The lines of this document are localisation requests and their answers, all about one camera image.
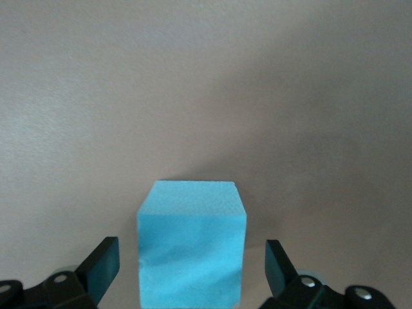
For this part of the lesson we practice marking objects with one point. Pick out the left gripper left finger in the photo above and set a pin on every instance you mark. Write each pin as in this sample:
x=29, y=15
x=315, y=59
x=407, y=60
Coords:
x=96, y=273

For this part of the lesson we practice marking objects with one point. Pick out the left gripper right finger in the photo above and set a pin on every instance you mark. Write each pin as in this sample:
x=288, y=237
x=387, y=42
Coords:
x=283, y=283

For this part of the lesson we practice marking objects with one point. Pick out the light blue foam block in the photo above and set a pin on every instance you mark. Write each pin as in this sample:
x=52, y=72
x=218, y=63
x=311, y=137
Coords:
x=191, y=244

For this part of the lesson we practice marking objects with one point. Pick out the brown paper table cover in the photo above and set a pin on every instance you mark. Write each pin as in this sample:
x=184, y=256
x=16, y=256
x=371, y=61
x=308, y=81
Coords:
x=206, y=96

